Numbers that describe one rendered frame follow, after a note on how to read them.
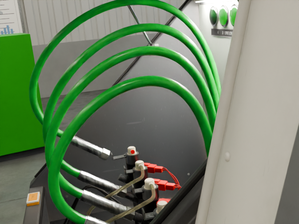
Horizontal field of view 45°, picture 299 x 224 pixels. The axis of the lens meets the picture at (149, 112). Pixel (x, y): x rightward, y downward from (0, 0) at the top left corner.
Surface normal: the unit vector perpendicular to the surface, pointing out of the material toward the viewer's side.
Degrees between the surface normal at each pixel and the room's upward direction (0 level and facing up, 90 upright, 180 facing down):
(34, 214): 0
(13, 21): 90
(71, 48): 90
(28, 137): 90
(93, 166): 90
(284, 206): 76
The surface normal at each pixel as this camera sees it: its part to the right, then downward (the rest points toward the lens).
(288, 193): -0.96, -0.09
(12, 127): 0.42, 0.21
